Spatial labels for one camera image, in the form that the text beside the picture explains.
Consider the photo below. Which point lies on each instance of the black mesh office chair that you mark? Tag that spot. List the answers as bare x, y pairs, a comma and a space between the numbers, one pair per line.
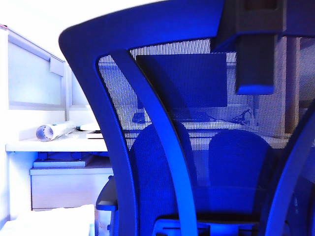
197, 152

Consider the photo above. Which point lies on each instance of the black computer monitor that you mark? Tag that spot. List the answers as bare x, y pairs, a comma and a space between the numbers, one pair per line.
192, 81

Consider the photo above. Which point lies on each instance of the silver laptop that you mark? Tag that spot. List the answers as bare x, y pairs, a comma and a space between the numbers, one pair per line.
94, 135

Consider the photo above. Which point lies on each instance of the white flat board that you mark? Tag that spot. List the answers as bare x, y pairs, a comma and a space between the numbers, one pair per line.
61, 163

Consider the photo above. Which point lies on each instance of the rolled white paper tube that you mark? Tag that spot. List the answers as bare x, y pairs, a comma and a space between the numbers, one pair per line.
50, 131

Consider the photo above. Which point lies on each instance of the frosted glass desk partition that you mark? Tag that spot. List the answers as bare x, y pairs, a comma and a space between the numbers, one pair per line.
34, 73

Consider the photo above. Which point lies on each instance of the beige wooden shelf unit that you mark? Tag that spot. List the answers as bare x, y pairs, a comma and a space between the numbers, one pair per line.
292, 93

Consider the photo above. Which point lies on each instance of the white styrofoam block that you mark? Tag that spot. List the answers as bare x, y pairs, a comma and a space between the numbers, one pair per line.
49, 221

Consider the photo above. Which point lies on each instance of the white drawer pedestal cabinet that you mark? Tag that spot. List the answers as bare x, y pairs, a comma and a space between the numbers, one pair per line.
69, 189

